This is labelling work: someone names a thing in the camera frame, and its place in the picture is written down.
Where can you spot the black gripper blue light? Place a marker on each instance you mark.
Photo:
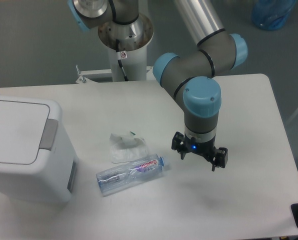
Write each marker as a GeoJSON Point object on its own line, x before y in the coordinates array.
{"type": "Point", "coordinates": [218, 157]}

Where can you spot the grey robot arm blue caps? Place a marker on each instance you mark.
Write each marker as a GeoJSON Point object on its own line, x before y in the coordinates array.
{"type": "Point", "coordinates": [189, 81]}

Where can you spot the white trash can with lid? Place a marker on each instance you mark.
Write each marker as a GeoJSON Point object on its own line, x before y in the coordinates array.
{"type": "Point", "coordinates": [37, 159]}

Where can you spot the crumpled clear plastic wrapper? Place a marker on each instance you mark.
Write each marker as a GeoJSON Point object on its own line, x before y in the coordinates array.
{"type": "Point", "coordinates": [127, 147]}

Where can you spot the clear plastic water bottle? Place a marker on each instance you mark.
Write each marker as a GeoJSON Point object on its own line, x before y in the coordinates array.
{"type": "Point", "coordinates": [133, 173]}

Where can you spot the blue plastic bag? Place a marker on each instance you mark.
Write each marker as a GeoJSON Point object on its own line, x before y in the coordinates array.
{"type": "Point", "coordinates": [271, 15]}

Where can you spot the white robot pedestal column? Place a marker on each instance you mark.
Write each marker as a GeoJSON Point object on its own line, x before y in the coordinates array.
{"type": "Point", "coordinates": [127, 47]}

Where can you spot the white frame with bolts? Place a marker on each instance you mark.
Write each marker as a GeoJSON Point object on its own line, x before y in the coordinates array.
{"type": "Point", "coordinates": [98, 76]}

